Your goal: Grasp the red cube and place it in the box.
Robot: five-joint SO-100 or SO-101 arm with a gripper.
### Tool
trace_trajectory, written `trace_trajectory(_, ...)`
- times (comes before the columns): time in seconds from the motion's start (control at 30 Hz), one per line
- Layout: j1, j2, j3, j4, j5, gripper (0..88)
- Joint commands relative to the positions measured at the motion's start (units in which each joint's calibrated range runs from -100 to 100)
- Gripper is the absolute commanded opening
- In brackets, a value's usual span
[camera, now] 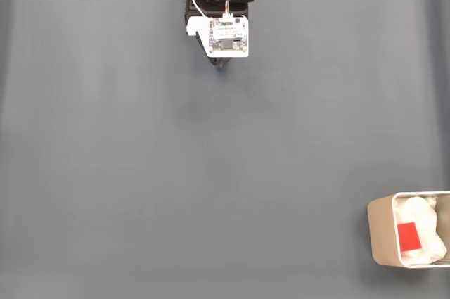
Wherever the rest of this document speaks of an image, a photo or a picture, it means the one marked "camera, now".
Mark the red cube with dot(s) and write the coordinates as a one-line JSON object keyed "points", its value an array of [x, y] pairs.
{"points": [[409, 237]]}

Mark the beige metal tin box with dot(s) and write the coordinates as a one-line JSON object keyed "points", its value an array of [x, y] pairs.
{"points": [[381, 232]]}

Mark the dark blue table mat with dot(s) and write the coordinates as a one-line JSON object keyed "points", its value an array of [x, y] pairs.
{"points": [[175, 137]]}

